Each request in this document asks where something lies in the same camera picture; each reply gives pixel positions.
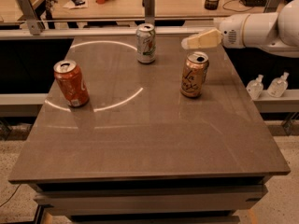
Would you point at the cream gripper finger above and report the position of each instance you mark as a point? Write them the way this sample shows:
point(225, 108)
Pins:
point(207, 39)

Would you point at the silver green 7up can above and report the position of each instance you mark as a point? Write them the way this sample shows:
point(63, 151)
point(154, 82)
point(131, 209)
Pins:
point(145, 43)

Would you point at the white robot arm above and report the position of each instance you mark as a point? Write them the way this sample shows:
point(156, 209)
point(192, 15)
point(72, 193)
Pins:
point(276, 33)

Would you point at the tan La Croix can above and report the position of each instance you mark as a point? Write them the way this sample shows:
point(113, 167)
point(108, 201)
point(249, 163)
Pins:
point(194, 74)

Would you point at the orange soda can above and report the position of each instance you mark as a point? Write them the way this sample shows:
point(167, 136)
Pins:
point(69, 77)

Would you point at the black mesh cup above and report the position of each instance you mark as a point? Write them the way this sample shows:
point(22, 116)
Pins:
point(211, 4)

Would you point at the clear sanitizer bottle left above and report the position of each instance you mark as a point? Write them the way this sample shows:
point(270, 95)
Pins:
point(255, 87)

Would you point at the clear sanitizer bottle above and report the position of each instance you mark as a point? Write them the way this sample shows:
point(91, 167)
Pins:
point(278, 85)
point(255, 87)

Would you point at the clear sanitizer bottle right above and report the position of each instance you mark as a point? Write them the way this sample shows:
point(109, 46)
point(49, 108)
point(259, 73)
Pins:
point(278, 85)

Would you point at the middle metal bracket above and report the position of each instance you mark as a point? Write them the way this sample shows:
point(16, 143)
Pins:
point(149, 6)

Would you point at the grey table base frame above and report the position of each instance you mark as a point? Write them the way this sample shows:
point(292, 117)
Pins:
point(151, 199)

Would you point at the left metal bracket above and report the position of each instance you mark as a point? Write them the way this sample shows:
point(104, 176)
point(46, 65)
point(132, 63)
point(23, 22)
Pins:
point(34, 25)

